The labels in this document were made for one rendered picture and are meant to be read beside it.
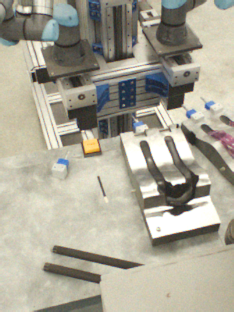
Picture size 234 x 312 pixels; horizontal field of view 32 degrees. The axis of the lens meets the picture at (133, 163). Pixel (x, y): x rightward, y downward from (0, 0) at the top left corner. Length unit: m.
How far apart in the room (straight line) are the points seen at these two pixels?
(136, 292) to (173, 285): 0.07
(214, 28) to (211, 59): 0.49
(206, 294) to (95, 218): 0.92
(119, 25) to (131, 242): 1.01
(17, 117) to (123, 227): 1.83
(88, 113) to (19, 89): 1.58
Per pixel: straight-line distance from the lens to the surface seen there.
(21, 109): 3.28
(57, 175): 1.72
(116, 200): 1.65
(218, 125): 1.88
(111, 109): 2.10
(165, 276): 0.76
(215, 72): 3.59
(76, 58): 1.86
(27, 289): 1.52
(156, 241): 1.52
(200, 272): 0.77
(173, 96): 2.06
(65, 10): 1.81
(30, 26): 1.54
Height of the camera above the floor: 2.16
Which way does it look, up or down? 50 degrees down
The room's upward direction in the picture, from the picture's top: straight up
